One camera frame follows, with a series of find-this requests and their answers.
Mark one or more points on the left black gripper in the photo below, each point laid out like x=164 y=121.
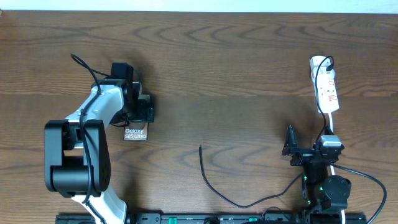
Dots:
x=141 y=115

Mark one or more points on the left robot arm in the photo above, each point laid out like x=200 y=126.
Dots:
x=77 y=161

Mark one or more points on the black USB plug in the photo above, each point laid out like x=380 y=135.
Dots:
x=330 y=67

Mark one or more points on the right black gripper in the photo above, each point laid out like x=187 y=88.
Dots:
x=290 y=148

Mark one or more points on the bronze Galaxy smartphone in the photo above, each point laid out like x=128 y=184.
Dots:
x=136 y=132

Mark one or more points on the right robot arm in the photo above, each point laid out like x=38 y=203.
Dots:
x=326 y=194

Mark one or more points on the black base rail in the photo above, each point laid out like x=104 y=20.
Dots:
x=272 y=217

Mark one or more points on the white power strip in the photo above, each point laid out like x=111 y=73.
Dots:
x=328 y=99

